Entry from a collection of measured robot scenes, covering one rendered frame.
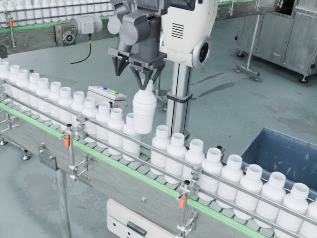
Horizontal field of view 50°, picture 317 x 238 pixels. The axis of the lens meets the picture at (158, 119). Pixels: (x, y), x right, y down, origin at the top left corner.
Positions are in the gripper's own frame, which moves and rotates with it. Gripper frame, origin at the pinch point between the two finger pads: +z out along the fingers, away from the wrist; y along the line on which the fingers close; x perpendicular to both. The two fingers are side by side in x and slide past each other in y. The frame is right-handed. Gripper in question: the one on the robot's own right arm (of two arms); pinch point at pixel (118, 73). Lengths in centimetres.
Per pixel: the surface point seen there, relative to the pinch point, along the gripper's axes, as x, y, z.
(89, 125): -17.3, 5.9, 17.7
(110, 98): -3.8, 1.7, 9.4
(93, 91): -3.9, -6.8, 9.2
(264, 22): 362, -50, -71
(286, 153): 48, 63, 16
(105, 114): -17.5, 11.5, 11.7
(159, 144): -18.4, 34.3, 13.2
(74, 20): 80, -107, -13
